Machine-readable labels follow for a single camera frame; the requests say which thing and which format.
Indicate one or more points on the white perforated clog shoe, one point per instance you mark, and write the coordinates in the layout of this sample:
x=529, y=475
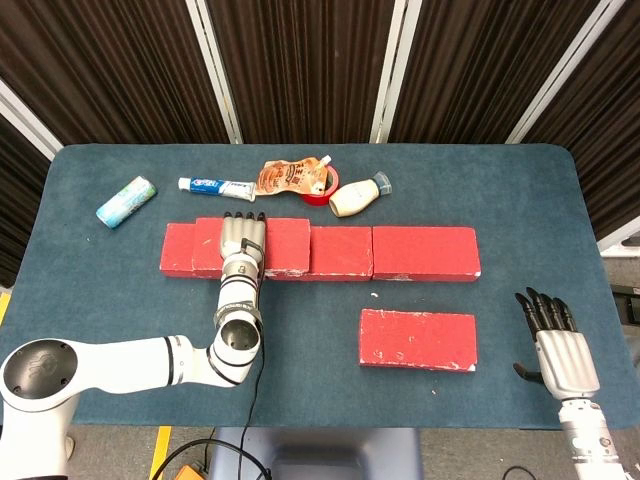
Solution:
x=70, y=446

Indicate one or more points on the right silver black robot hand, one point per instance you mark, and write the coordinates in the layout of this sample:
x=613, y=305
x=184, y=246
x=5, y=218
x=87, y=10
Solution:
x=567, y=362

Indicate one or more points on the orange box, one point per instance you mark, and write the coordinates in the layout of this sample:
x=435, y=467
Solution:
x=190, y=472

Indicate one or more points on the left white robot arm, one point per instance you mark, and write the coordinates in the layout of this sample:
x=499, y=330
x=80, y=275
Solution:
x=125, y=360

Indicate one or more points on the light blue green can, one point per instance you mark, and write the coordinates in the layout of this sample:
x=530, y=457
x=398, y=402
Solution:
x=125, y=202

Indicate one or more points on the white partition frame post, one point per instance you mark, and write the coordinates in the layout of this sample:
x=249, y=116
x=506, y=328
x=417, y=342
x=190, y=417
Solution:
x=216, y=75
x=620, y=240
x=393, y=75
x=559, y=75
x=30, y=127

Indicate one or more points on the black device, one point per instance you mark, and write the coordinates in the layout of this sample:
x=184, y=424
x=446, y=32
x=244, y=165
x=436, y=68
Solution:
x=627, y=305

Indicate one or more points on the blue-grey felt table cover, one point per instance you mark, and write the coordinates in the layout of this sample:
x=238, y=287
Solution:
x=325, y=400

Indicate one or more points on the grey-blue robot pedestal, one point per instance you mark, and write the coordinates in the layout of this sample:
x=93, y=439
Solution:
x=315, y=455

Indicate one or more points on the white blue toothpaste tube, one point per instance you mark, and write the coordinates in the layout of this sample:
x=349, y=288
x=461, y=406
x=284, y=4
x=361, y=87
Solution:
x=215, y=187

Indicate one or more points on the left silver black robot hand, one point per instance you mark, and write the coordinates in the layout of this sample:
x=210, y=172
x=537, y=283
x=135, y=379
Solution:
x=240, y=235

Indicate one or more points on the orange spout pouch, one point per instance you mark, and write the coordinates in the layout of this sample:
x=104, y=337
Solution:
x=285, y=177

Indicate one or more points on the brown corrugated partition panel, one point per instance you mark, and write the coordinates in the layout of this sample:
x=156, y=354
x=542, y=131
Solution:
x=305, y=65
x=480, y=65
x=115, y=65
x=610, y=125
x=17, y=200

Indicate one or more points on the red tape roll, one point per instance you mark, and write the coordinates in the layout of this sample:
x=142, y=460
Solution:
x=312, y=200

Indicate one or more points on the cream squeeze bottle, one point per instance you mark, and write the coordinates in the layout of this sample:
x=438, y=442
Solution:
x=355, y=197

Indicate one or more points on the red brick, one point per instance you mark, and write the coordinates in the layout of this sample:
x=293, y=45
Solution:
x=415, y=340
x=425, y=252
x=342, y=250
x=287, y=245
x=175, y=250

